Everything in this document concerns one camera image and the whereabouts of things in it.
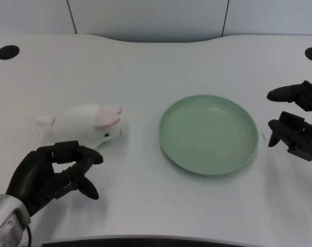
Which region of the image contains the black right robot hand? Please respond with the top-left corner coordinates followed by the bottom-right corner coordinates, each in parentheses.
top-left (266, 80), bottom-right (312, 163)

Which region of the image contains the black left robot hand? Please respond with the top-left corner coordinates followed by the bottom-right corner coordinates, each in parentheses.
top-left (5, 140), bottom-right (104, 216)

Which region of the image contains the white plush rabbit doll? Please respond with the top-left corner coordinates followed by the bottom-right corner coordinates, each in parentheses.
top-left (32, 103), bottom-right (131, 149)

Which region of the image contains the green round plate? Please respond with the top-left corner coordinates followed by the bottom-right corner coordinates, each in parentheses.
top-left (158, 94), bottom-right (259, 177)

